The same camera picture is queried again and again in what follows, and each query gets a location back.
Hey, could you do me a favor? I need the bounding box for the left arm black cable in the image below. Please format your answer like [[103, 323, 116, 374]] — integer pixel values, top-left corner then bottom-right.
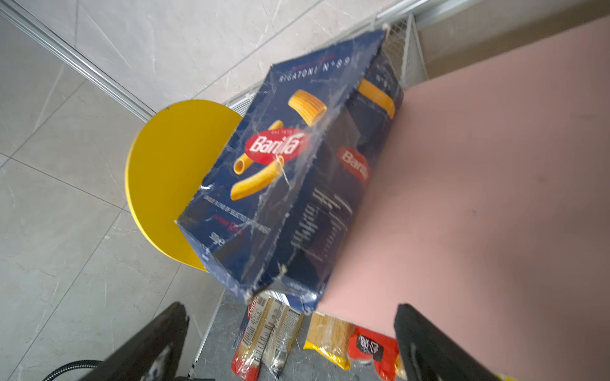
[[41, 359, 103, 381]]

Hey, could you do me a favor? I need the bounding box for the yellow pink blue shelf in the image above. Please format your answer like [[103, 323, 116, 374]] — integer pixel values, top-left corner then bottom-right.
[[125, 13, 610, 381]]

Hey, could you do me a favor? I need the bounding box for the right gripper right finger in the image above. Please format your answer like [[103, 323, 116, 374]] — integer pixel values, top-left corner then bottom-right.
[[394, 304, 499, 381]]

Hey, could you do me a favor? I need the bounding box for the yellow spaghetti pack barcode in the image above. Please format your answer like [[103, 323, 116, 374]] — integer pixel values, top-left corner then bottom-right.
[[394, 355, 408, 380]]

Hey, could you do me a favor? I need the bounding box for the red blue spaghetti pack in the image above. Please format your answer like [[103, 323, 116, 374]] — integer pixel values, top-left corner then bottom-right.
[[231, 295, 280, 381]]

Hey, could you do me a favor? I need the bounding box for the blue Barilla pasta bag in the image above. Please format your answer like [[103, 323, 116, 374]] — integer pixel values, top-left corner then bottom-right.
[[176, 30, 403, 314]]

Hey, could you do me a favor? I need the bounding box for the dark label spaghetti pack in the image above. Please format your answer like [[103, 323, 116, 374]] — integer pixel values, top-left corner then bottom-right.
[[262, 305, 303, 379]]

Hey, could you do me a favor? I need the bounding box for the yellow spaghetti pack top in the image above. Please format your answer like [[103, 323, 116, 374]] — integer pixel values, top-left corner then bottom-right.
[[303, 313, 354, 371]]

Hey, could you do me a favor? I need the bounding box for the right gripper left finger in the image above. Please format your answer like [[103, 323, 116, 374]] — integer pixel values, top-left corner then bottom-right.
[[82, 302, 189, 380]]

